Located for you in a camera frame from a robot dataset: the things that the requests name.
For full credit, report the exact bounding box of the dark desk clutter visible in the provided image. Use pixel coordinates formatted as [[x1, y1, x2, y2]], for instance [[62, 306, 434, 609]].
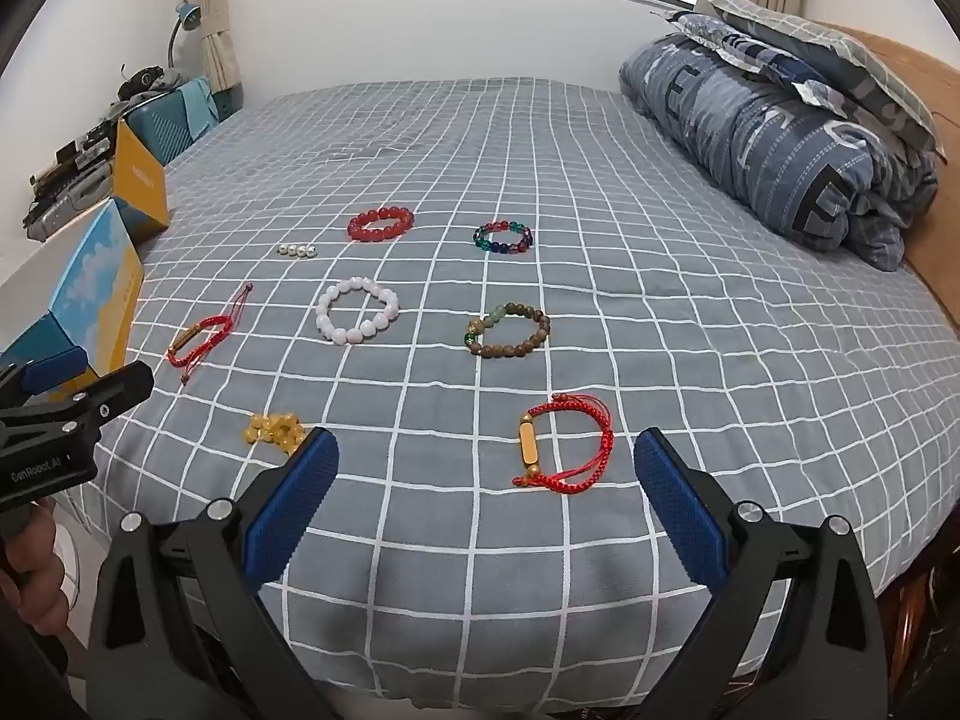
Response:
[[30, 116, 125, 192]]

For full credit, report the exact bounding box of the blue desk lamp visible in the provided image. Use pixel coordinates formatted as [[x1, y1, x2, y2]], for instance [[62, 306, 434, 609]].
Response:
[[161, 0, 203, 72]]

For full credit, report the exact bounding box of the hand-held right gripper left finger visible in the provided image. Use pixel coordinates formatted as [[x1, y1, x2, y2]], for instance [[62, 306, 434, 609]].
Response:
[[88, 426, 361, 720]]

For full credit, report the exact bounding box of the folded blue grey quilt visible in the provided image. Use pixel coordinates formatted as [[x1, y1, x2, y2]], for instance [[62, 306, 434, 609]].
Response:
[[619, 34, 942, 273]]

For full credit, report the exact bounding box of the white pink bead bracelet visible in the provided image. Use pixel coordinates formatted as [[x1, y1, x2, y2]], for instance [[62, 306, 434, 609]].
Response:
[[315, 277, 401, 346]]

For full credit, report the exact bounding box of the multicoloured glass bead bracelet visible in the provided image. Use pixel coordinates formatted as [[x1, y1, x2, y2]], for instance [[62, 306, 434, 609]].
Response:
[[472, 220, 532, 256]]

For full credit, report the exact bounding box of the silver electronic device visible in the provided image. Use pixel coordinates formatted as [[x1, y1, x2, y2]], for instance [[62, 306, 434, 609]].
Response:
[[22, 165, 117, 241]]

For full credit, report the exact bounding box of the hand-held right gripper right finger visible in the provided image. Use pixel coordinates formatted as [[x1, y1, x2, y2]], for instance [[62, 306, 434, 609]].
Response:
[[634, 426, 901, 720]]

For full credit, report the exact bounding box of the red bead bracelet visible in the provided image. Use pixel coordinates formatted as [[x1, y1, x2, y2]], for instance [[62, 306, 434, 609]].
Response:
[[347, 205, 416, 242]]

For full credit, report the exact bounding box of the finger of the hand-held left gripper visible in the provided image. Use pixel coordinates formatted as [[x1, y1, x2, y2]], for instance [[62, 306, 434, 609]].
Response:
[[0, 345, 89, 410], [0, 360, 155, 458]]

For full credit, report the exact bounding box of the light blue cloth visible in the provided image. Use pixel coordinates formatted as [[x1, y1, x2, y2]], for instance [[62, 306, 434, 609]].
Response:
[[176, 75, 220, 140]]

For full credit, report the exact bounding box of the yellow amber bead bracelet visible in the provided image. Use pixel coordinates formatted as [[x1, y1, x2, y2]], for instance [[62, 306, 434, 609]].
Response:
[[241, 412, 308, 457]]

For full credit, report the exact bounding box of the brown wooden bead bracelet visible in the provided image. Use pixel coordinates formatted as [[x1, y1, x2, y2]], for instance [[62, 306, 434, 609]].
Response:
[[463, 303, 551, 359]]

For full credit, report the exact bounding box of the teal suitcase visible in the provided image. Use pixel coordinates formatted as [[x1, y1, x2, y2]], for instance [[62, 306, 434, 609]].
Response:
[[124, 86, 200, 166]]

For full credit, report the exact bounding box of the grey checked bedsheet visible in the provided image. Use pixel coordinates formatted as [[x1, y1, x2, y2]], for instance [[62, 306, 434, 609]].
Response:
[[64, 75, 960, 713]]

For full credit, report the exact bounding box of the red cord bracelet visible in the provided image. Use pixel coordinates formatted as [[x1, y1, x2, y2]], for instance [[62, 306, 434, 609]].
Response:
[[166, 283, 254, 385], [513, 392, 614, 497]]

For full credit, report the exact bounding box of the person's left hand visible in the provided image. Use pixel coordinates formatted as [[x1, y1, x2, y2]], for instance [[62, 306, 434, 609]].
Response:
[[0, 499, 80, 650]]

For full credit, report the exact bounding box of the dark bag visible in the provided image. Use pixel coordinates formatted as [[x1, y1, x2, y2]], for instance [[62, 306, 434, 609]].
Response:
[[116, 64, 185, 102]]

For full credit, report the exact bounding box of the sky print cardboard box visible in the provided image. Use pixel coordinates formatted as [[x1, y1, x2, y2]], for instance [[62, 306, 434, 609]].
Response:
[[0, 199, 145, 398]]

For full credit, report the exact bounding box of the navy patterned pillow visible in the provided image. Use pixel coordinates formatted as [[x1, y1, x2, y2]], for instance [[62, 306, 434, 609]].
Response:
[[652, 9, 856, 117]]

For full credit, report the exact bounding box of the grey checked pillow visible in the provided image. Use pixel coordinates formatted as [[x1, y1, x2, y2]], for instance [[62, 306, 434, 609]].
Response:
[[694, 0, 942, 158]]

